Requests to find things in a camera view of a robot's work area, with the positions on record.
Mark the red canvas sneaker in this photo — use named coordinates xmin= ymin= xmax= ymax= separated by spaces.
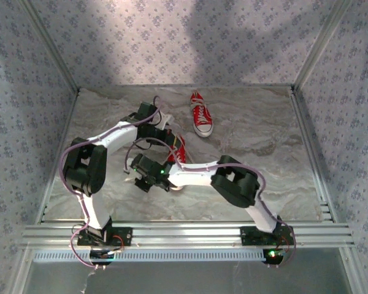
xmin=165 ymin=134 xmax=188 ymax=193
xmin=189 ymin=91 xmax=214 ymax=138

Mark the white shoelace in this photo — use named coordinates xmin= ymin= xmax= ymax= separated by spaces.
xmin=171 ymin=146 xmax=193 ymax=165
xmin=190 ymin=97 xmax=211 ymax=123

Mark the black circuit board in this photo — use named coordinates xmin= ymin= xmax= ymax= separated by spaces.
xmin=263 ymin=247 xmax=285 ymax=266
xmin=88 ymin=247 xmax=116 ymax=266

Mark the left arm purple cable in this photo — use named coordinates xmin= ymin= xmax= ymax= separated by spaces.
xmin=59 ymin=95 xmax=163 ymax=270

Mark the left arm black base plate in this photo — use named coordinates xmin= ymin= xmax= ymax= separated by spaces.
xmin=76 ymin=226 xmax=133 ymax=247

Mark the aluminium mounting rail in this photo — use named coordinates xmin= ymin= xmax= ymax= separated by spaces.
xmin=21 ymin=220 xmax=355 ymax=249

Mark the slotted grey cable duct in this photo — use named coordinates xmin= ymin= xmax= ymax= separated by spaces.
xmin=32 ymin=249 xmax=267 ymax=263

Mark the aluminium table side rail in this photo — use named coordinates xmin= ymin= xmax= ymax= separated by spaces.
xmin=290 ymin=87 xmax=367 ymax=294
xmin=10 ymin=88 xmax=80 ymax=294

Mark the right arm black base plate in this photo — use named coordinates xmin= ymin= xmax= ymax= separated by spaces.
xmin=240 ymin=225 xmax=297 ymax=247

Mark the aluminium frame post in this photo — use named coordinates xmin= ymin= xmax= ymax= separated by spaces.
xmin=18 ymin=0 xmax=81 ymax=94
xmin=292 ymin=0 xmax=356 ymax=92

